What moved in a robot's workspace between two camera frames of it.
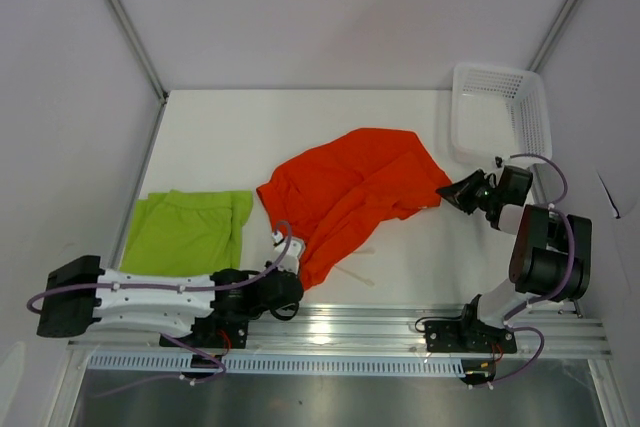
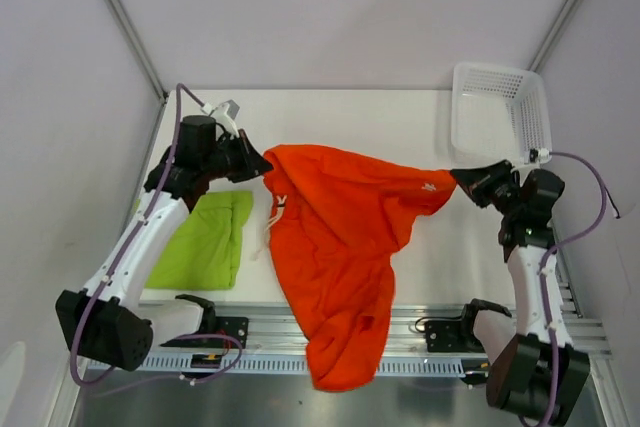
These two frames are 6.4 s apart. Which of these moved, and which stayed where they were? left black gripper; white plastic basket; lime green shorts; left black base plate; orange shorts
Moved: left black gripper; orange shorts
Stayed: lime green shorts; white plastic basket; left black base plate
